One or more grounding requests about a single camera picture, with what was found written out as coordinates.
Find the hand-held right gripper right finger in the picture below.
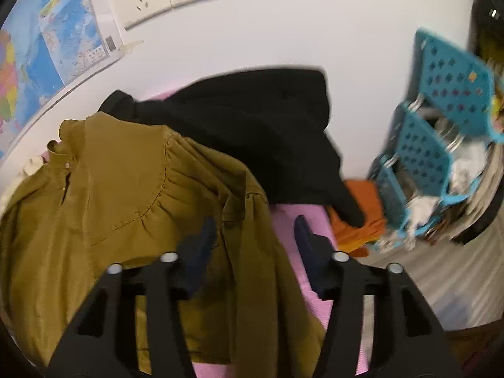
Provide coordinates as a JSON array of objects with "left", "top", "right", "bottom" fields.
[{"left": 295, "top": 214, "right": 464, "bottom": 378}]

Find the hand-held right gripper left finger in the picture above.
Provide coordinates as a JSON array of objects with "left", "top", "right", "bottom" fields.
[{"left": 46, "top": 216, "right": 218, "bottom": 378}]

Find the olive green blouse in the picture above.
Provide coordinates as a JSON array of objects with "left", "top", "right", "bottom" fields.
[{"left": 0, "top": 111, "right": 327, "bottom": 375}]

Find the pink mat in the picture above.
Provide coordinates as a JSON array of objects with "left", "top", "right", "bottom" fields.
[{"left": 41, "top": 90, "right": 373, "bottom": 378}]

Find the orange cloth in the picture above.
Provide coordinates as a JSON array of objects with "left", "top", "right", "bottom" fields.
[{"left": 329, "top": 180, "right": 388, "bottom": 258}]

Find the black garment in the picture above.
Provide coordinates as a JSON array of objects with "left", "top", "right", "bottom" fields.
[{"left": 98, "top": 69, "right": 367, "bottom": 229}]

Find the white cloth in rack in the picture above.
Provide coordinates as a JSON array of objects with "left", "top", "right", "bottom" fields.
[{"left": 405, "top": 142, "right": 490, "bottom": 237}]

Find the cream cloth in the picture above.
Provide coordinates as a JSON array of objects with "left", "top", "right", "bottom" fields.
[{"left": 21, "top": 157, "right": 50, "bottom": 178}]

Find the blue perforated plastic rack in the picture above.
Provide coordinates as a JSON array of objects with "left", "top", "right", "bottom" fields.
[{"left": 368, "top": 27, "right": 504, "bottom": 253}]

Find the colourful wall map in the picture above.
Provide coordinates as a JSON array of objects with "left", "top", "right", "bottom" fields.
[{"left": 0, "top": 0, "right": 123, "bottom": 159}]

